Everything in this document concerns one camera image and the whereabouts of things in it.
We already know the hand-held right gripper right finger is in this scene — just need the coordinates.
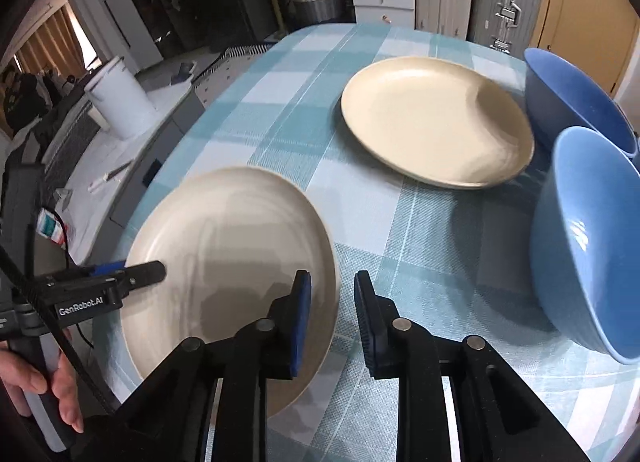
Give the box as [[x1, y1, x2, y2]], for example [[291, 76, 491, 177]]
[[354, 270, 591, 462]]

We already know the black cable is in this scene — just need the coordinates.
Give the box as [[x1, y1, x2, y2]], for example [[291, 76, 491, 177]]
[[0, 247, 118, 415]]

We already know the white low cabinet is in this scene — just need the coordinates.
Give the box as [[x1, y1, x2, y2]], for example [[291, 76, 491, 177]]
[[45, 54, 206, 253]]

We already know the light blue bowl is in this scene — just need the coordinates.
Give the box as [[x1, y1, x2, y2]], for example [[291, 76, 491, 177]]
[[531, 127, 640, 365]]

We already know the red green packet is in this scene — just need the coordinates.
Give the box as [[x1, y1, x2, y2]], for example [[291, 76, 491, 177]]
[[39, 209, 68, 245]]

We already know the teal checked tablecloth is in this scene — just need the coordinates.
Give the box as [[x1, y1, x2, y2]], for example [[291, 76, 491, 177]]
[[92, 22, 640, 462]]

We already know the cream plate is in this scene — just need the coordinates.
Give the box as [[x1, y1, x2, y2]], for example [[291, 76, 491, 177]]
[[120, 167, 342, 418], [341, 56, 535, 189]]

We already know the person's left hand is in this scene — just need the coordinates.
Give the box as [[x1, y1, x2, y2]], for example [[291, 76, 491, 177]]
[[0, 339, 85, 435]]

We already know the white bucket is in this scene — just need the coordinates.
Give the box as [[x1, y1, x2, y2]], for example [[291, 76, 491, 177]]
[[84, 56, 158, 140]]

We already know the grey patterned floor mat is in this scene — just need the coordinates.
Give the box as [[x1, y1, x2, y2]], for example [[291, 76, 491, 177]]
[[192, 44, 273, 93]]

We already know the wooden door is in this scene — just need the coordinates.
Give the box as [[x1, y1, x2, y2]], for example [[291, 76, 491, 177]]
[[529, 0, 640, 100]]

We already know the brown curtain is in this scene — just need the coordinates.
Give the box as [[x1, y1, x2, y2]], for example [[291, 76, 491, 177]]
[[12, 7, 86, 75]]

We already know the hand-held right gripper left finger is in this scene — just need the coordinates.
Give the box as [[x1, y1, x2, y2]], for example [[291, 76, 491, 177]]
[[70, 269, 313, 462]]

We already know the dark blue bowl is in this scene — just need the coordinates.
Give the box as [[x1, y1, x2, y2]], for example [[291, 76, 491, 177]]
[[524, 48, 640, 159]]

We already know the pen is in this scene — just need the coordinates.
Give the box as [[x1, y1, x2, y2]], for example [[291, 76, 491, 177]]
[[89, 159, 133, 193]]

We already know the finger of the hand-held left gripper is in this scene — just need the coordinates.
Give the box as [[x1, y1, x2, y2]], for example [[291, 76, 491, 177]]
[[91, 260, 127, 277], [117, 260, 167, 294]]

